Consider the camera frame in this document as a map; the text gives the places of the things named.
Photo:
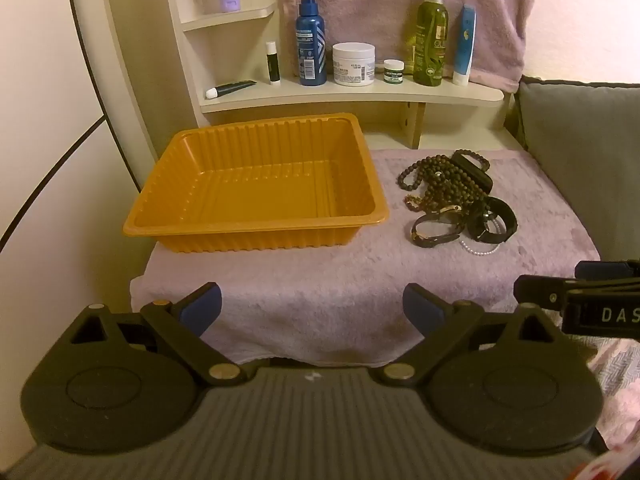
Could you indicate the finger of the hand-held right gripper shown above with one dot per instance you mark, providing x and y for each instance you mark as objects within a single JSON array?
[
  {"x": 605, "y": 270},
  {"x": 537, "y": 292}
]

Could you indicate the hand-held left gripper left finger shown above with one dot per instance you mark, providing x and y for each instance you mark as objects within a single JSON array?
[{"x": 200, "y": 305}]

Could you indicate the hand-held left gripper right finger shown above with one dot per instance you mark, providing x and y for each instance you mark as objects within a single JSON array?
[{"x": 425, "y": 305}]

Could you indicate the black smartwatch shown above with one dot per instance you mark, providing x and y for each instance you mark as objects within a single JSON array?
[{"x": 482, "y": 222}]

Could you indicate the orange ribbed plastic tray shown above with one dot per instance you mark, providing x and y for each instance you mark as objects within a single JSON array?
[{"x": 260, "y": 195}]

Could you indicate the black fitness band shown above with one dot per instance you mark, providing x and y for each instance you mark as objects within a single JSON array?
[{"x": 472, "y": 170}]

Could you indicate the patterned pink cloth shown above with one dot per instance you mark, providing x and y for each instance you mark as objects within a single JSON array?
[{"x": 620, "y": 375}]

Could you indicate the pink fluffy table towel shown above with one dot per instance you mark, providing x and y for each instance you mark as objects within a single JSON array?
[{"x": 325, "y": 280}]

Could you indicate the grey cushion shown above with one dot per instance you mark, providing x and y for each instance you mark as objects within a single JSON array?
[{"x": 590, "y": 160}]

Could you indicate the red and white cloth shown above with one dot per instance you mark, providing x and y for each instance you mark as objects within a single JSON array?
[{"x": 610, "y": 467}]

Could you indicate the dark green small tube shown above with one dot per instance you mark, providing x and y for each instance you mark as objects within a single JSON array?
[{"x": 232, "y": 88}]

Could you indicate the cream wooden shelf unit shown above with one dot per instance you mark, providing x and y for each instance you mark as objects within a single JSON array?
[{"x": 350, "y": 94}]

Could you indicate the small green jar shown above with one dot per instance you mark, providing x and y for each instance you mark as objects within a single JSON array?
[{"x": 394, "y": 74}]

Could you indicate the white cream jar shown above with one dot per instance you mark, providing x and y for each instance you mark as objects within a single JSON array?
[{"x": 353, "y": 65}]

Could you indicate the white and green lip balm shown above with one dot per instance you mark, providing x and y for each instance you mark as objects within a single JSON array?
[{"x": 272, "y": 62}]

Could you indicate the blue and white tube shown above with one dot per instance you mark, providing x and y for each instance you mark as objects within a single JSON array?
[{"x": 464, "y": 45}]

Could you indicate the green oil spray bottle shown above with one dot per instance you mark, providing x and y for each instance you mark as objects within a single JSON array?
[{"x": 430, "y": 40}]

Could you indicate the blue spray bottle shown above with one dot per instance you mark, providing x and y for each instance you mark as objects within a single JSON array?
[{"x": 311, "y": 45}]

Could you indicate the white panel with black trim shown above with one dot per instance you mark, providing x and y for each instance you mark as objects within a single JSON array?
[{"x": 40, "y": 60}]

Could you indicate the pink hanging towel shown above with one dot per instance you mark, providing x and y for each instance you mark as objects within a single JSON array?
[{"x": 375, "y": 0}]

